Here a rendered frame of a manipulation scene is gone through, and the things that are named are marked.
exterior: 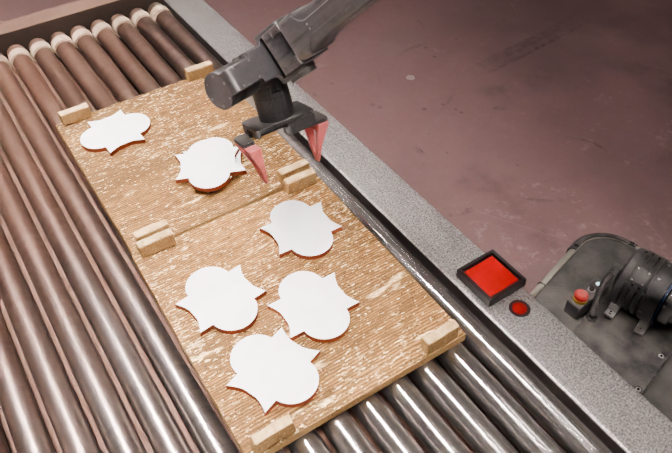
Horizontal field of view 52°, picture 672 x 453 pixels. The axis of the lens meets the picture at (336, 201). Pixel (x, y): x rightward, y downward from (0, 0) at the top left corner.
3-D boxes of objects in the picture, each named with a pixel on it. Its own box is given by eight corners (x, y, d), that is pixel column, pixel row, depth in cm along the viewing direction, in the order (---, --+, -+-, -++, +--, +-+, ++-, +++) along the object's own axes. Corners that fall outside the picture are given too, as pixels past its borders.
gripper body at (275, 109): (316, 119, 109) (306, 75, 106) (259, 143, 106) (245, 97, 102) (299, 110, 115) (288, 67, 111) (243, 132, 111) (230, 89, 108)
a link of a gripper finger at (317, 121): (338, 161, 114) (326, 108, 109) (300, 177, 111) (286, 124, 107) (319, 150, 119) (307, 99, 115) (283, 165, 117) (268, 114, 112)
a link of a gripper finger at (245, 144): (301, 177, 111) (287, 123, 107) (261, 194, 109) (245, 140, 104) (283, 165, 117) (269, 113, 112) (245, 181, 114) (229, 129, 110)
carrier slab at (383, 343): (317, 181, 126) (317, 175, 125) (465, 340, 101) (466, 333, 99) (133, 261, 113) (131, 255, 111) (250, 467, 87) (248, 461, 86)
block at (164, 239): (173, 237, 114) (170, 226, 112) (177, 244, 113) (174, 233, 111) (137, 252, 112) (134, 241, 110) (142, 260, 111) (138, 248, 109)
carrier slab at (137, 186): (216, 74, 151) (215, 68, 150) (316, 178, 126) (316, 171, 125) (57, 131, 138) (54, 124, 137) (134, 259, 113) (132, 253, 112)
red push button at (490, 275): (491, 260, 112) (492, 255, 111) (517, 284, 108) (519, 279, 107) (462, 277, 110) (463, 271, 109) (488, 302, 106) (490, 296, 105)
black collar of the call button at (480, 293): (491, 255, 113) (492, 248, 112) (525, 285, 108) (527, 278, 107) (455, 276, 110) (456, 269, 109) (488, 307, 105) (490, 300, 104)
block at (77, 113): (90, 112, 140) (86, 101, 138) (93, 117, 138) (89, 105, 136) (60, 122, 137) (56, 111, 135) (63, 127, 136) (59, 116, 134)
